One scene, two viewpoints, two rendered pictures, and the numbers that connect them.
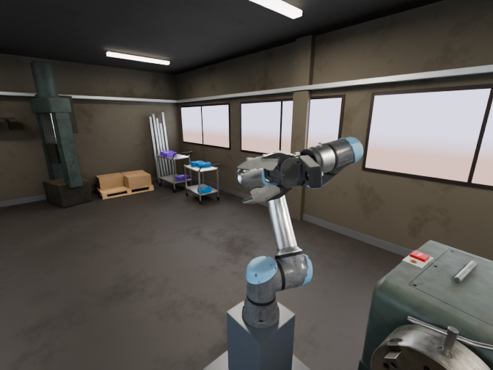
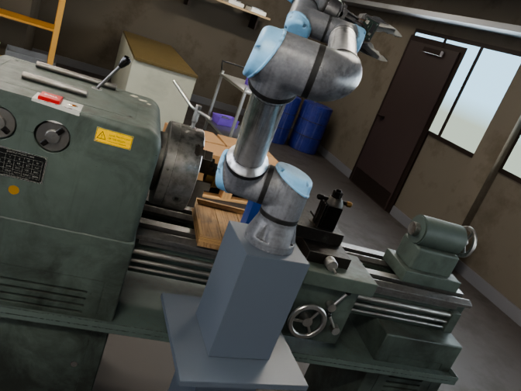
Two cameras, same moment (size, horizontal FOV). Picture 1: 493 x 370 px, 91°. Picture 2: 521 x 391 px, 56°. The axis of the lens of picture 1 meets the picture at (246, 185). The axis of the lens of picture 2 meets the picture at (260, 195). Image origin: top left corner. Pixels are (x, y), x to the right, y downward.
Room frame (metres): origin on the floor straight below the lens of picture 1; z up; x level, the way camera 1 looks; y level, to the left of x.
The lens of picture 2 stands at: (2.10, 0.26, 1.67)
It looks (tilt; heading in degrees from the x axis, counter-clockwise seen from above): 19 degrees down; 197
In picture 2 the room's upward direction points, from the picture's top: 21 degrees clockwise
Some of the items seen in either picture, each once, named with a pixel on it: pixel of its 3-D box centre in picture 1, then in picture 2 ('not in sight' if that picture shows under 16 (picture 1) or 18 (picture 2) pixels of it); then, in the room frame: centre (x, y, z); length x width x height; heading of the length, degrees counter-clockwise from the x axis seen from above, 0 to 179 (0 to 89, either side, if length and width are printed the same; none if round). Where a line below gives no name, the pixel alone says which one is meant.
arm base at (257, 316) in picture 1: (260, 302); (274, 226); (0.81, -0.06, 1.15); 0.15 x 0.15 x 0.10
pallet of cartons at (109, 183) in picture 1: (124, 183); not in sight; (6.11, 3.20, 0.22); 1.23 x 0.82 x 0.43; 132
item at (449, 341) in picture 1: (447, 345); (194, 120); (0.52, -0.55, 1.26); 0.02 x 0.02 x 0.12
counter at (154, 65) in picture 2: not in sight; (148, 77); (-3.89, -3.70, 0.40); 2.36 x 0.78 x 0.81; 42
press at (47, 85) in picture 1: (56, 137); not in sight; (5.25, 4.06, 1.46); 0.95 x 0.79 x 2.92; 42
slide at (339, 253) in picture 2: not in sight; (312, 233); (0.19, -0.05, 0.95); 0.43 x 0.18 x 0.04; 35
